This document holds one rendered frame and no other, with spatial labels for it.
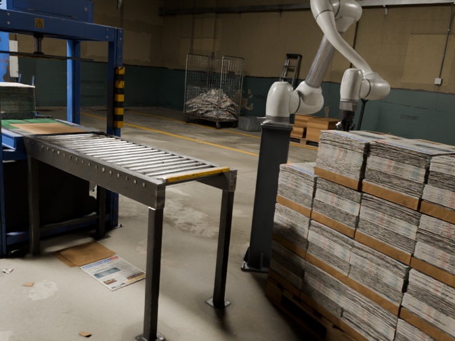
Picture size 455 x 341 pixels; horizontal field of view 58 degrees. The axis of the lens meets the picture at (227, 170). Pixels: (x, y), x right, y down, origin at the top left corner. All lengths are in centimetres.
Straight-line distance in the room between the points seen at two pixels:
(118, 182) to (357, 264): 118
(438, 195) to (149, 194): 117
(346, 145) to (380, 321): 78
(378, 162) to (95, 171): 137
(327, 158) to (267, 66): 849
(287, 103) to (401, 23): 660
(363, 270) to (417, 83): 709
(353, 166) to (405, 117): 698
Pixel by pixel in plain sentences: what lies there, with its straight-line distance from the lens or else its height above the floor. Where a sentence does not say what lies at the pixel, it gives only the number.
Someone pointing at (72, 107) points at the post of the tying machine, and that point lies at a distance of 378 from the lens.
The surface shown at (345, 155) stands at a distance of 198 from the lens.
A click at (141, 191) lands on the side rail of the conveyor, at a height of 74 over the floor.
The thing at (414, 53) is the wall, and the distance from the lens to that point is 894.
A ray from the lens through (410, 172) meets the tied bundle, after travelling 179.
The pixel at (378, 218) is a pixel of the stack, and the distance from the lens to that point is 191.
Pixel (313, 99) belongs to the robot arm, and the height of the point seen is 118.
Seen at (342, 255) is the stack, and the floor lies 51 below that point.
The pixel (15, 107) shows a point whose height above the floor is 89.
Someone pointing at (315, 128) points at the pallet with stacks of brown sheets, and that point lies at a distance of 848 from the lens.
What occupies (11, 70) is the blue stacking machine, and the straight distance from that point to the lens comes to 540.
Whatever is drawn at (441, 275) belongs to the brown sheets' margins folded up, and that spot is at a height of 63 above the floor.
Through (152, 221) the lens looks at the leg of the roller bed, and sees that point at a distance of 190.
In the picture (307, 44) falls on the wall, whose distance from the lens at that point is 994.
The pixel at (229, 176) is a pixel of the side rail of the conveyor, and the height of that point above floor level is 76.
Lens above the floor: 129
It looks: 13 degrees down
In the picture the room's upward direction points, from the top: 5 degrees clockwise
